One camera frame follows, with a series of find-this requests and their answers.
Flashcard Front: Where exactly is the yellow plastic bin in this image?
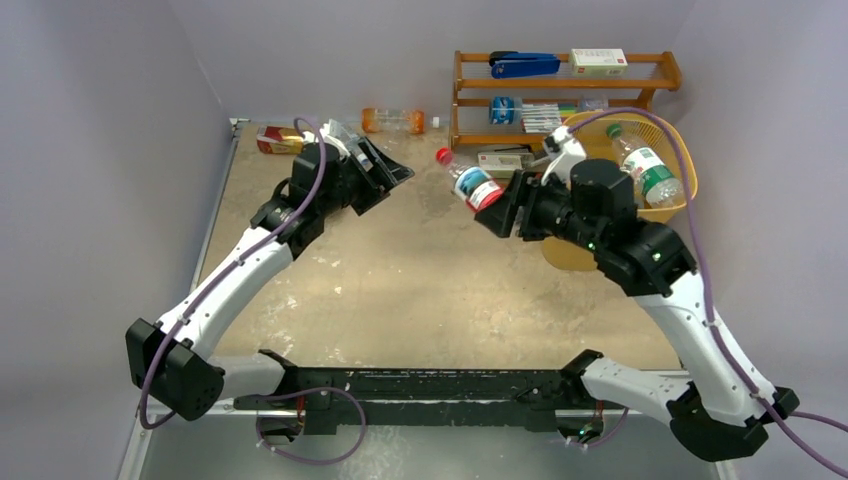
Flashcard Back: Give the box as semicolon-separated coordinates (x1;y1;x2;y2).
540;110;700;273

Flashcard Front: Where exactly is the small clear jar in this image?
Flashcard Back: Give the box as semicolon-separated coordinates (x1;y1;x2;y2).
578;97;609;112

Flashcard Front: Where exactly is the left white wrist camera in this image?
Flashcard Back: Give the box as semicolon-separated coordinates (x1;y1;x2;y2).
320;119;359;156

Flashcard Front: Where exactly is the orange label bottle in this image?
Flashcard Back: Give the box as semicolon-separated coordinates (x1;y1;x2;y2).
361;108;442;135

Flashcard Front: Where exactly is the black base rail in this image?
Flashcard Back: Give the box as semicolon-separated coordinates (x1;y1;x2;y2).
234;351;616;442

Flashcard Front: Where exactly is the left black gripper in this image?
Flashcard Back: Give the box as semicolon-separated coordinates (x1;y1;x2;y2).
319;139;413;219

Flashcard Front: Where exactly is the blue stapler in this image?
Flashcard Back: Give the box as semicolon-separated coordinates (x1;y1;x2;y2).
488;51;561;79

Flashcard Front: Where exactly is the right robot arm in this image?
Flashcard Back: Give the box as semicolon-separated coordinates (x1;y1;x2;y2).
475;159;799;462

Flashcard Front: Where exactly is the red label bottle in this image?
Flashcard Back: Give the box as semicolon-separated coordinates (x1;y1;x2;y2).
435;148;504;214

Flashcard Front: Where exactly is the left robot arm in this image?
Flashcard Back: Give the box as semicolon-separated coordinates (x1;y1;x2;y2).
125;136;415;428

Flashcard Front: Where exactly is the white box lower shelf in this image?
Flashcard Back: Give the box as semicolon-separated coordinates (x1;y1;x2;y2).
477;151;533;179

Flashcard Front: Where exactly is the white green box top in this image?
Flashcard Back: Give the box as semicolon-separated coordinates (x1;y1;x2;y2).
569;49;629;77

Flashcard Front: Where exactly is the green label bottle green cap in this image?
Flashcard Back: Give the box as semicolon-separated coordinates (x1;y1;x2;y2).
606;123;684;208

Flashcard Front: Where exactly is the coloured marker pack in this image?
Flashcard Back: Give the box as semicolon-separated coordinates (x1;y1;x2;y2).
521;102;577;134

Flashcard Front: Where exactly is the aluminium frame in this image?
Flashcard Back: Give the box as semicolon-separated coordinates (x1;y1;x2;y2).
115;117;730;480

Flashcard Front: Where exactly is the wooden shelf rack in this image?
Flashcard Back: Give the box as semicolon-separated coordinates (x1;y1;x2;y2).
448;49;683;151

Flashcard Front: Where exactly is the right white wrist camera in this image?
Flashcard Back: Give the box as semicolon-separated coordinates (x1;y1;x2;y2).
541;125;588;186

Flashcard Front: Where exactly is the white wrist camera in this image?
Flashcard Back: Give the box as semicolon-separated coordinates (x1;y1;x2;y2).
541;125;588;186
320;119;359;156

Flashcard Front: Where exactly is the blue tape roll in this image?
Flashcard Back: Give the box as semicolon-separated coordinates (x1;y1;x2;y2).
488;96;523;125

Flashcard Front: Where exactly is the brown tea bottle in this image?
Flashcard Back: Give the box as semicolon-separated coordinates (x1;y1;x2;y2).
256;125;306;155

